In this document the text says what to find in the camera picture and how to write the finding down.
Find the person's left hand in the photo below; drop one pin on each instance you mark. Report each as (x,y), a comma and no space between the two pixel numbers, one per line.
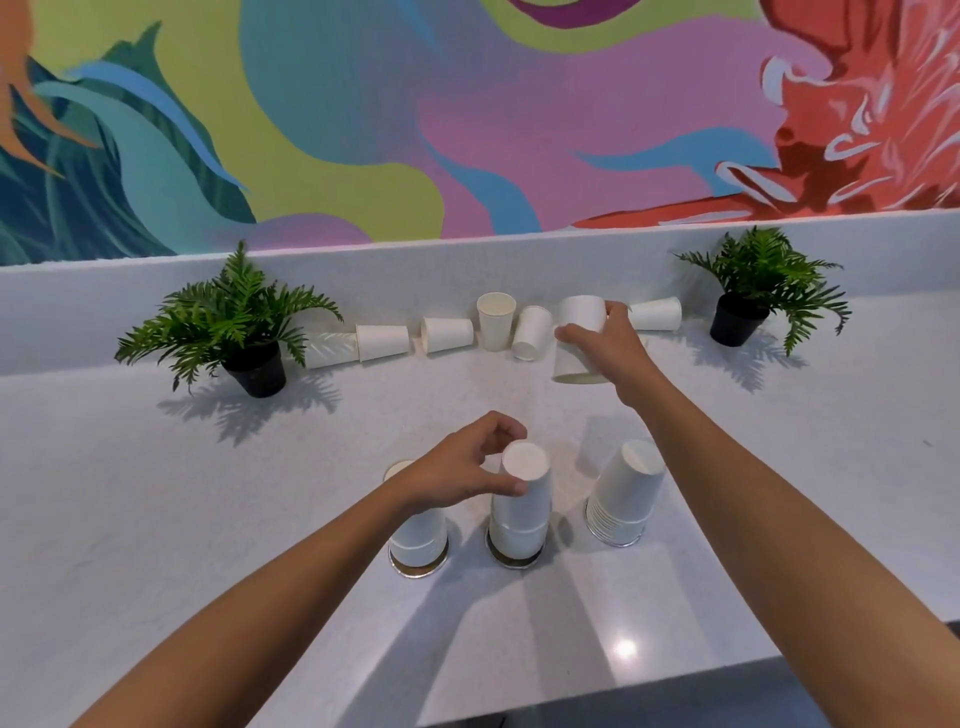
(450,472)

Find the person's right hand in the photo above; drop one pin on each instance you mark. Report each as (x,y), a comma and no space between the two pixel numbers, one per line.
(619,356)

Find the person's left thumb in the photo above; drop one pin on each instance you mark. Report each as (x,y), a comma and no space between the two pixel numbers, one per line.
(504,488)

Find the person's right thumb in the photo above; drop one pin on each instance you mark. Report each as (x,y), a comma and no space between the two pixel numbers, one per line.
(577,337)

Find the single white paper cup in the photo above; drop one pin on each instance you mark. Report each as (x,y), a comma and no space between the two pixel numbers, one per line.
(576,360)
(525,495)

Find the person's left forearm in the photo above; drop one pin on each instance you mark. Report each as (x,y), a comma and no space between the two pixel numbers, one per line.
(285,615)

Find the person's right forearm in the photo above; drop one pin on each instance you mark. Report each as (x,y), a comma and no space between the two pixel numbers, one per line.
(765,540)

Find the short stack of paper cups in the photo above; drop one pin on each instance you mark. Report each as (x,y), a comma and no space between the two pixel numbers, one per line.
(517,541)
(418,536)

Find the round brown coaster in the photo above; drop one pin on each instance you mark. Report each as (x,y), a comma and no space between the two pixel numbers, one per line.
(417,570)
(514,562)

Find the tall stack of paper cups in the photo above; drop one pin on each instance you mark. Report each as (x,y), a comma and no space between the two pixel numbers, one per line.
(622,495)

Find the row of white paper cups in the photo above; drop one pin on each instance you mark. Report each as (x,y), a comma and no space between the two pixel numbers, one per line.
(448,334)

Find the small fern in black pot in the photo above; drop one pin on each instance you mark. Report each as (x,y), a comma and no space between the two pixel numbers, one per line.
(757,277)

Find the large fern in black pot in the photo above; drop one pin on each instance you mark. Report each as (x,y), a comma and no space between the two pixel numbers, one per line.
(240,322)

